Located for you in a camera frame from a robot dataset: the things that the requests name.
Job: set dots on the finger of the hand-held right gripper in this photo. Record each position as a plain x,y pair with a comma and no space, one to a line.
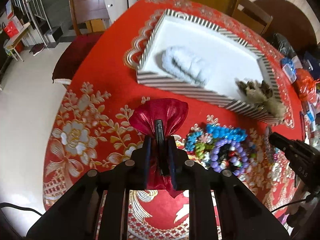
278,141

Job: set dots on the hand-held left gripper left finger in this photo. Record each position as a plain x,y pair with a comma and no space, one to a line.
148,162

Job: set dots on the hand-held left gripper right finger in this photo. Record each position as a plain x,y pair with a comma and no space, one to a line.
172,162

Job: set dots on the red satin pouch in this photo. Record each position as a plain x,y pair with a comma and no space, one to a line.
150,115

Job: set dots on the brown fur claw clip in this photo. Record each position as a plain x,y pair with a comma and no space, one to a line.
260,95

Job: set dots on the light blue fluffy scrunchie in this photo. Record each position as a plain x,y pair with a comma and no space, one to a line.
183,65

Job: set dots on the striped cardboard box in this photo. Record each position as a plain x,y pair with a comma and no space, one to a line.
212,47

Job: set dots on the pile of small packets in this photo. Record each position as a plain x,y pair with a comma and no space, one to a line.
311,120

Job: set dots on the red floral tablecloth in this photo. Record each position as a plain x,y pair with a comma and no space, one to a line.
100,120

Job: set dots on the blue plastic packet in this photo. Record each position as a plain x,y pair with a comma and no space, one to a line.
290,67

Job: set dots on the black plastic bag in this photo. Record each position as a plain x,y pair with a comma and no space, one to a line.
283,43

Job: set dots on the round dark brown table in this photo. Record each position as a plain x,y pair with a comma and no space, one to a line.
287,17

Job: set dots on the light brown wooden chair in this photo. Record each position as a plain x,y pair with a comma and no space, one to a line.
252,15

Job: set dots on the dark red slipper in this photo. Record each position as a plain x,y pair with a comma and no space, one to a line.
37,48

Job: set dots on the small white side table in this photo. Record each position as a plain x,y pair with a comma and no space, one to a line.
18,38

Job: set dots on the metal stair railing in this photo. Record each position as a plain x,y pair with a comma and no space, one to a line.
35,10

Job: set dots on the red paper bag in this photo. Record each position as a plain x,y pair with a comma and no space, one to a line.
10,30

